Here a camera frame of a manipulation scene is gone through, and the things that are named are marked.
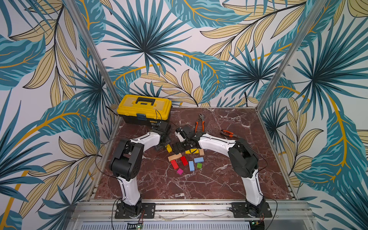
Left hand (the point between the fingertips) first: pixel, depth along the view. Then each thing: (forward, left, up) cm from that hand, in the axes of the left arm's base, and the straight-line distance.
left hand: (164, 143), depth 97 cm
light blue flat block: (-11, -23, 0) cm, 25 cm away
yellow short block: (-4, -3, +2) cm, 6 cm away
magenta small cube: (-18, -11, 0) cm, 22 cm away
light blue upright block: (-15, -18, 0) cm, 23 cm away
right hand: (-3, -10, +2) cm, 10 cm away
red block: (-14, -8, 0) cm, 17 cm away
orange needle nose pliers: (+9, -46, 0) cm, 47 cm away
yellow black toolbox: (+15, +13, +17) cm, 26 cm away
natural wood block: (-9, -8, 0) cm, 12 cm away
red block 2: (-11, -14, -1) cm, 18 cm away
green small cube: (-15, -23, 0) cm, 28 cm away
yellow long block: (-11, -16, +11) cm, 22 cm away
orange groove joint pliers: (+17, -22, 0) cm, 28 cm away
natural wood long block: (-6, -25, 0) cm, 25 cm away
